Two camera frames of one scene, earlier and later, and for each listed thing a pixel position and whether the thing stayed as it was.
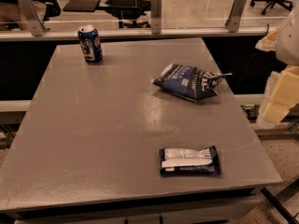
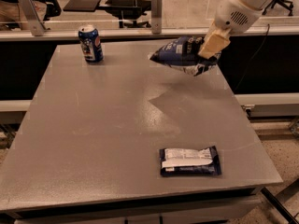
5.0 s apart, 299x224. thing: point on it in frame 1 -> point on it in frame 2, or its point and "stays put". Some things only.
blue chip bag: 192,82 -> 183,54
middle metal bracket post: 156,11 stays put
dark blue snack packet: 177,161 stays put
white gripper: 290,42 -> 235,13
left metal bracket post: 37,27 stays put
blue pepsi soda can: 91,44 stays put
